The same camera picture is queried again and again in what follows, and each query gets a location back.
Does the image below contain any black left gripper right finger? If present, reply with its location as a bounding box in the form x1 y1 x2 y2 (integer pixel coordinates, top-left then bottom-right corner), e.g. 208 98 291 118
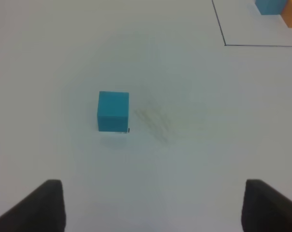
241 179 292 232

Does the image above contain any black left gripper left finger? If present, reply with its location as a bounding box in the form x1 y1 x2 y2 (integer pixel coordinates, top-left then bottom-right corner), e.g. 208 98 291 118
0 179 66 232

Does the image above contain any template blue cube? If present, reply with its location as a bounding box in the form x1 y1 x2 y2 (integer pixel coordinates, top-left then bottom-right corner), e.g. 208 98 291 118
255 0 287 15

